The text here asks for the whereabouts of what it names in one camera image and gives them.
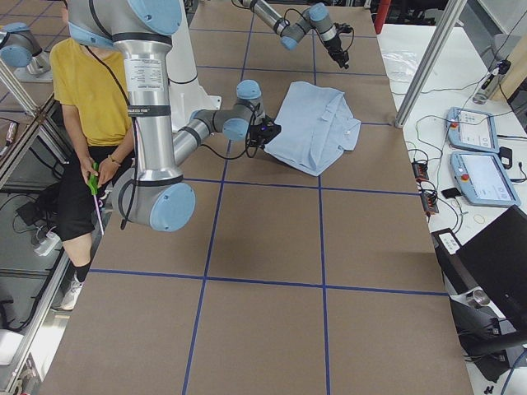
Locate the light blue button-up shirt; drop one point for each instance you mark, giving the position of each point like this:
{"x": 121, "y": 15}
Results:
{"x": 317, "y": 128}

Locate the orange black electronics box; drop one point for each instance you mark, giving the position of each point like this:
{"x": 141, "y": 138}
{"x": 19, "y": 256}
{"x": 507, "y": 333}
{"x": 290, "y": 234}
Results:
{"x": 420, "y": 171}

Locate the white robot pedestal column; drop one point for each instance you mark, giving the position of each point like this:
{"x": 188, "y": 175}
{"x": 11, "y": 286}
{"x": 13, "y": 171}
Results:
{"x": 186, "y": 93}

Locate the person in yellow shirt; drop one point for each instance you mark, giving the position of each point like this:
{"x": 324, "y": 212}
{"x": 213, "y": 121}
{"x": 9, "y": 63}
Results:
{"x": 90, "y": 84}

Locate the lower blue teach pendant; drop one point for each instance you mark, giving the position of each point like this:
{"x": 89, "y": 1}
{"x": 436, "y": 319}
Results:
{"x": 482, "y": 179}

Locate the black laptop computer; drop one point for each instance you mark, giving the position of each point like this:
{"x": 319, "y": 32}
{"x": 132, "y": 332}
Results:
{"x": 488, "y": 275}

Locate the white power strip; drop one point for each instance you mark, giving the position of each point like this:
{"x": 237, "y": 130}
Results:
{"x": 47, "y": 245}

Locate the green handled tool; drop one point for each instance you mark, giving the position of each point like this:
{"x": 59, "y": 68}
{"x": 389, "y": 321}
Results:
{"x": 93, "y": 186}

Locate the black phone on desk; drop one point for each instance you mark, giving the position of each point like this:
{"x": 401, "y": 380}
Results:
{"x": 451, "y": 193}

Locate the aluminium frame post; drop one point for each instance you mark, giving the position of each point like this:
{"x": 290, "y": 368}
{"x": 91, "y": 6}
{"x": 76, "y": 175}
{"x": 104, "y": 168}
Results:
{"x": 440, "y": 36}

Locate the clear plastic bag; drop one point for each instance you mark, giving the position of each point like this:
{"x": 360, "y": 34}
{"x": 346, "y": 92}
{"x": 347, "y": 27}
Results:
{"x": 400, "y": 65}

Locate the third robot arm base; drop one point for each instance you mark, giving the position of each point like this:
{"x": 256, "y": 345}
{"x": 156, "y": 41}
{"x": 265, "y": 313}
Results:
{"x": 21, "y": 50}

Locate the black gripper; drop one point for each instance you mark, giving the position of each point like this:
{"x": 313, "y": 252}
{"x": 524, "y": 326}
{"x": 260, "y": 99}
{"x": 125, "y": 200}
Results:
{"x": 272, "y": 130}
{"x": 335, "y": 48}

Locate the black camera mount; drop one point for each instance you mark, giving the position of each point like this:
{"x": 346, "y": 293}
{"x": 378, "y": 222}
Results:
{"x": 343, "y": 28}

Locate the upper blue teach pendant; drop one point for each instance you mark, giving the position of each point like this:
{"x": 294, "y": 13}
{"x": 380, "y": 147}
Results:
{"x": 471, "y": 130}

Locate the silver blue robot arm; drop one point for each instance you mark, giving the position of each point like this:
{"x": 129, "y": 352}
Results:
{"x": 314, "y": 18}
{"x": 153, "y": 192}

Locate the blue teach pendant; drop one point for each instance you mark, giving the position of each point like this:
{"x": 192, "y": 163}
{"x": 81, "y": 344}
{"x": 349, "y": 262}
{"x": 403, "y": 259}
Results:
{"x": 471, "y": 130}
{"x": 482, "y": 179}

